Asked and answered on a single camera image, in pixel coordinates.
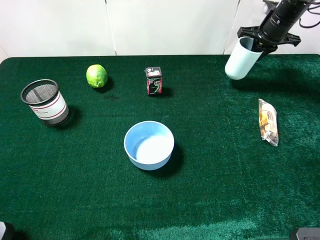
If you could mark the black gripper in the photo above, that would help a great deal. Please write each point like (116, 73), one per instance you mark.
(267, 39)

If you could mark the light teal plastic cup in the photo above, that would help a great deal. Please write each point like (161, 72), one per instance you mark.
(242, 58)

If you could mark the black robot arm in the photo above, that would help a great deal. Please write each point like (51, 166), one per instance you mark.
(285, 14)

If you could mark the wrapped snack packet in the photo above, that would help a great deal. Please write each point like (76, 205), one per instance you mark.
(267, 118)

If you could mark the black red gum box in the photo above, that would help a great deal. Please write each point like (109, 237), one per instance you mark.
(154, 80)

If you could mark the green felt table cloth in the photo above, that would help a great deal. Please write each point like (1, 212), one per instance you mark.
(74, 181)

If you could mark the light blue bowl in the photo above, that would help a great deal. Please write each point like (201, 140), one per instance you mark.
(149, 145)

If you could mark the green lime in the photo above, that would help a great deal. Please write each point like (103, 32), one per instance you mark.
(96, 76)

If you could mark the black mesh pen holder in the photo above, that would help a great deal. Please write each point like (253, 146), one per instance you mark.
(44, 98)

